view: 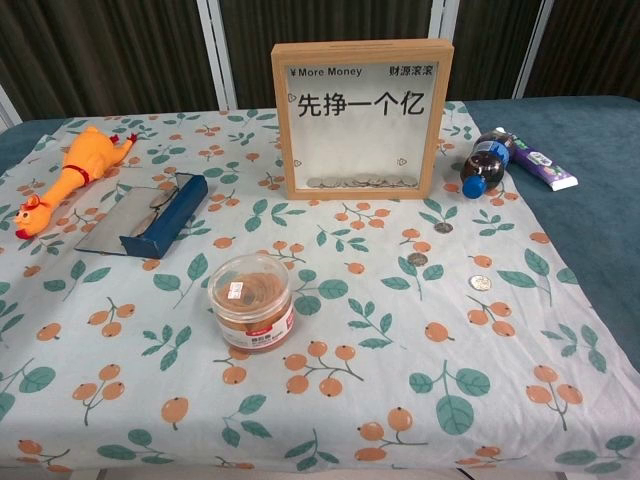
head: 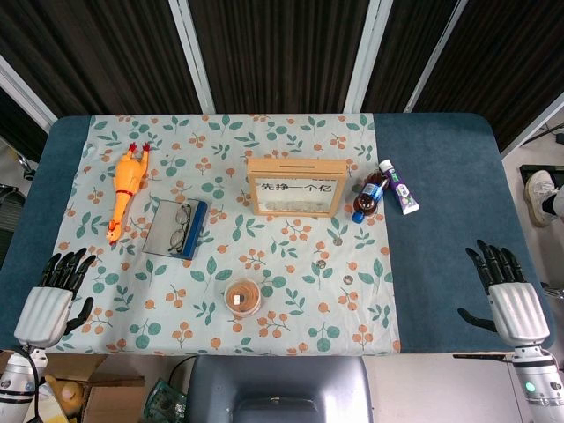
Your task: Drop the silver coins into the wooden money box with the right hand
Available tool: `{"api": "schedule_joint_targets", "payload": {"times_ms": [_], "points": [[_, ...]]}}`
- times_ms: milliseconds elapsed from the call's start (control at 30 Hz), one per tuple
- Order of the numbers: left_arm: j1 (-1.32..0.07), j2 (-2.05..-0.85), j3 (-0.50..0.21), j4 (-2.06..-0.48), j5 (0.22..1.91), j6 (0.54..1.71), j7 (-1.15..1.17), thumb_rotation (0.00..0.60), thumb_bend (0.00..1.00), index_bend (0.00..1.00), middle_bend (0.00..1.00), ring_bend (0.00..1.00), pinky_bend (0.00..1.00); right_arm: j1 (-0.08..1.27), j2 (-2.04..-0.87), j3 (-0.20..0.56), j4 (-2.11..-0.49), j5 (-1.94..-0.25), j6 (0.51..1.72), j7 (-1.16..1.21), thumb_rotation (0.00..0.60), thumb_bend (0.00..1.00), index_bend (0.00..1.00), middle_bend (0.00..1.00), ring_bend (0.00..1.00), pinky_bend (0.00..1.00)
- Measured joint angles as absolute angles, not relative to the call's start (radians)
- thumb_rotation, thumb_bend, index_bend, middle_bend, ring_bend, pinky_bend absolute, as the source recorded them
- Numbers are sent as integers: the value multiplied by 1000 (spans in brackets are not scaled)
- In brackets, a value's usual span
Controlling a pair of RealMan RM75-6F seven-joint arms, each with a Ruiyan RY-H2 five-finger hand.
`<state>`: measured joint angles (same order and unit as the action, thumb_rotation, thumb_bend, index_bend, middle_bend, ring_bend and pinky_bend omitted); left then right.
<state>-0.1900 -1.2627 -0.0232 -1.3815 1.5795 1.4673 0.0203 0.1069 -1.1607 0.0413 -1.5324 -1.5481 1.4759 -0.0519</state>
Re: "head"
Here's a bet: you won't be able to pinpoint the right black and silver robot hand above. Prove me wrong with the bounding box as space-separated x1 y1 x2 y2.
456 239 553 352

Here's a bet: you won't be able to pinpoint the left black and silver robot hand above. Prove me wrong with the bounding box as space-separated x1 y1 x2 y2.
13 248 97 350

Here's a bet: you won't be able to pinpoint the pile of silver coins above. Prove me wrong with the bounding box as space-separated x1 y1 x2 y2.
263 201 330 212

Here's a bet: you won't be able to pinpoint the yellow plush toy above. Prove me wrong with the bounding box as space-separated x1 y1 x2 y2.
43 374 87 418

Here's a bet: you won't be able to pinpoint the brown cardboard box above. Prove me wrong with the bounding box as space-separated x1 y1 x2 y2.
26 352 146 423

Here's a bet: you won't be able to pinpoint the grey office chair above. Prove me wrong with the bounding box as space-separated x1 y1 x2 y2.
0 182 24 241

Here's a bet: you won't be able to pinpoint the person's lower leg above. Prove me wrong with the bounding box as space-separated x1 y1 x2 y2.
544 183 564 218

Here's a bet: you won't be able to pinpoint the white sneaker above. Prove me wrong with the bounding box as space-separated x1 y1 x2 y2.
523 170 557 228

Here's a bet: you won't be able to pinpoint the black flat floor device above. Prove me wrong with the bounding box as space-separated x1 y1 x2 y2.
519 163 564 189

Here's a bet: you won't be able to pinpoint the green plastic packet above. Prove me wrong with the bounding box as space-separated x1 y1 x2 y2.
144 378 189 423

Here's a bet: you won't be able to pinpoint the yellow rubber chicken toy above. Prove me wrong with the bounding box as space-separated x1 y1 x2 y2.
105 141 152 247

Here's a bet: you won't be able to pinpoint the purple and white toothpaste tube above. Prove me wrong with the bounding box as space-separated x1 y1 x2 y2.
378 159 420 216

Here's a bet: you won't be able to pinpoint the black rimmed eyeglasses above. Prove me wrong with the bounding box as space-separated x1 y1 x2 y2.
168 204 193 255

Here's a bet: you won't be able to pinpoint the open blue glasses case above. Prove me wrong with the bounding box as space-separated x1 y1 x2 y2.
141 198 209 261

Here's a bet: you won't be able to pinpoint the dark ribbed partition panel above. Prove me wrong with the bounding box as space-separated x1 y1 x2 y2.
187 0 382 115
0 90 50 162
360 0 459 114
413 0 564 151
0 0 208 118

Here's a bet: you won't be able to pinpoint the small cola bottle blue label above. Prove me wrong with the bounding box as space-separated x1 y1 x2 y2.
351 172 392 224

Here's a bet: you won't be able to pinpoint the floral leaf print tablecloth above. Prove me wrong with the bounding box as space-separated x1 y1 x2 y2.
46 113 402 357

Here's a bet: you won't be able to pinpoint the clear jar of rubber bands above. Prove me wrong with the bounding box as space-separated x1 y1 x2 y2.
223 277 263 316

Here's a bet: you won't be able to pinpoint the grey robot torso housing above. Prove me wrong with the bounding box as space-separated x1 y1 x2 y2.
187 354 375 423

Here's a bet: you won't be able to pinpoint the chrome metal frame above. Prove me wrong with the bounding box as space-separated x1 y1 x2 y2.
12 149 39 182

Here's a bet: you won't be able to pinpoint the white partition frame post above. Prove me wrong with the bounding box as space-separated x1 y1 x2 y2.
0 55 59 133
345 0 393 115
404 0 469 114
501 90 564 158
168 0 216 115

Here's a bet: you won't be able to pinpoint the wooden framed money box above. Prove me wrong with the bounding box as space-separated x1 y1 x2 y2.
245 157 348 219

